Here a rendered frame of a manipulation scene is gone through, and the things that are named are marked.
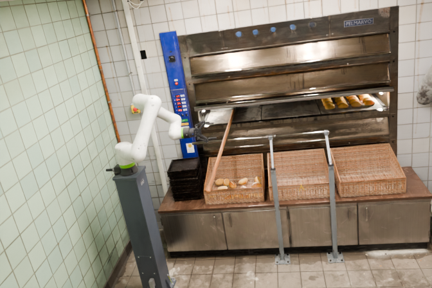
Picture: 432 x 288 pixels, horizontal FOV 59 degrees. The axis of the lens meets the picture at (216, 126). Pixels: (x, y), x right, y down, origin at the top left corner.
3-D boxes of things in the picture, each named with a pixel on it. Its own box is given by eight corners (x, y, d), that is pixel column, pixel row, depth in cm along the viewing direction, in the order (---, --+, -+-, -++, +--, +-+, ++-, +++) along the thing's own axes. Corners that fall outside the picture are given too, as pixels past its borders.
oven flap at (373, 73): (196, 102, 377) (194, 82, 377) (389, 82, 347) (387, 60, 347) (195, 102, 373) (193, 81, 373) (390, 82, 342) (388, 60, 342)
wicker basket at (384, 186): (330, 172, 383) (328, 147, 374) (389, 168, 375) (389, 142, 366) (339, 198, 338) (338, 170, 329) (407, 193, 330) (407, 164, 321)
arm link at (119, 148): (128, 170, 294) (122, 148, 287) (116, 166, 304) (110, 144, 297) (141, 163, 303) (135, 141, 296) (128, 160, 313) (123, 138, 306)
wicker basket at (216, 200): (212, 180, 405) (208, 156, 396) (265, 177, 395) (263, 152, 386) (204, 205, 360) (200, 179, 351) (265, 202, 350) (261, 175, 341)
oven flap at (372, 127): (204, 150, 395) (202, 131, 395) (388, 135, 364) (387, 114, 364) (203, 151, 390) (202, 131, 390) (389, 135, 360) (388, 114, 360)
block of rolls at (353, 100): (317, 93, 435) (317, 89, 433) (362, 89, 427) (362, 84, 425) (325, 110, 379) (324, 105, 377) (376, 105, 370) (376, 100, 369)
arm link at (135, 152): (133, 162, 279) (155, 93, 287) (119, 158, 290) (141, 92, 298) (146, 166, 289) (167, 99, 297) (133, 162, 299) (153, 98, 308)
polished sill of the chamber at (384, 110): (201, 128, 393) (201, 125, 392) (387, 111, 363) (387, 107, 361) (200, 130, 388) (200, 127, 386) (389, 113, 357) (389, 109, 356)
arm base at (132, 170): (103, 177, 304) (101, 170, 302) (112, 168, 317) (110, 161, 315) (134, 175, 298) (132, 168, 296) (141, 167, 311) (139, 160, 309)
